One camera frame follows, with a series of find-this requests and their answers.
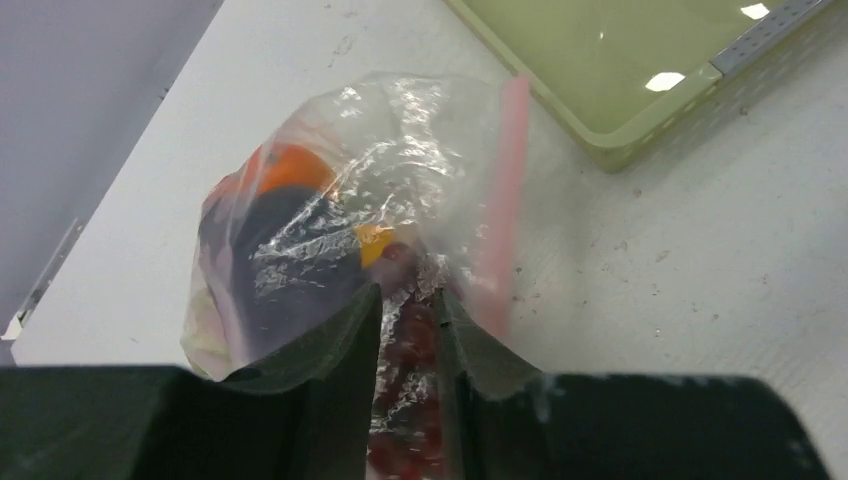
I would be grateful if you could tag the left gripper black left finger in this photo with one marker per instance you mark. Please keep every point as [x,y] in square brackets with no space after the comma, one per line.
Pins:
[302,412]

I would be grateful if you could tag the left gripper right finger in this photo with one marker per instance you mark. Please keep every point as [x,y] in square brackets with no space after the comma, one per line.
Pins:
[503,418]

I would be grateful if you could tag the dark red grape bunch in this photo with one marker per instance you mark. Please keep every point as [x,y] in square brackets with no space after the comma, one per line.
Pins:
[406,435]

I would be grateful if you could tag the green cabbage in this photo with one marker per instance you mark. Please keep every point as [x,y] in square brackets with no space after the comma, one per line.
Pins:
[203,339]

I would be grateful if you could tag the purple eggplant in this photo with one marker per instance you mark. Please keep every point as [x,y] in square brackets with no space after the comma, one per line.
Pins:
[296,262]

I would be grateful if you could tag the orange bell pepper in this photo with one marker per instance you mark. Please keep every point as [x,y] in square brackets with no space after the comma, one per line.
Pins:
[373,239]

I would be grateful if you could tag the orange tangerine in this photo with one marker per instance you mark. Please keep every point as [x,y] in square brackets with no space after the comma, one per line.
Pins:
[288,164]

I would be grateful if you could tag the clear zip top bag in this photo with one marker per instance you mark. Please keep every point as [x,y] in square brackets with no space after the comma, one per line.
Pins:
[437,159]

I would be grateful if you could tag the beige plastic basket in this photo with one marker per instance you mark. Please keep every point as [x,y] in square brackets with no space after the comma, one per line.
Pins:
[619,76]

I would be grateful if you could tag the aluminium rail frame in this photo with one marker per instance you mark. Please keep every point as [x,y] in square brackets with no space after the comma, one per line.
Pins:
[21,317]

